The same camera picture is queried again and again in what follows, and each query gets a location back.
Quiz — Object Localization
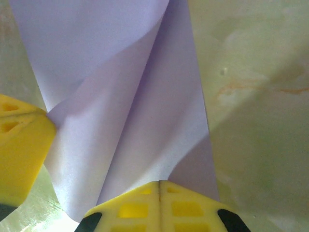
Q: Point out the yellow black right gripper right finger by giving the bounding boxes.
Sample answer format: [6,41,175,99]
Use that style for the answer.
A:
[160,181,252,232]

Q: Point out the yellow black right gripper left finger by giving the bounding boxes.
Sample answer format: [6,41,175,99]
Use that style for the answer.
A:
[76,181,161,232]

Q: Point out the lavender cloth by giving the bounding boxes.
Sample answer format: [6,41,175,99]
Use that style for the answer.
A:
[8,0,221,223]

